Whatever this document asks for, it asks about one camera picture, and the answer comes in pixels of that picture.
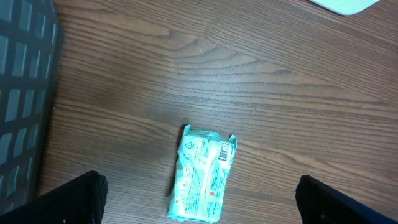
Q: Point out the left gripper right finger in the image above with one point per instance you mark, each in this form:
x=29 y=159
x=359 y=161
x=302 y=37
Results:
x=319 y=203

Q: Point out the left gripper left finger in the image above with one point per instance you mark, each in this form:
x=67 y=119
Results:
x=81 y=200

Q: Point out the teal snack packet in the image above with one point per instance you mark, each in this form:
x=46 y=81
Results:
x=202 y=169

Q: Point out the white barcode scanner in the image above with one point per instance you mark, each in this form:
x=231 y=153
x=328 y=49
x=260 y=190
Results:
x=345 y=7

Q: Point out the grey plastic mesh basket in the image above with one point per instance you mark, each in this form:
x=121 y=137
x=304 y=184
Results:
x=31 y=41

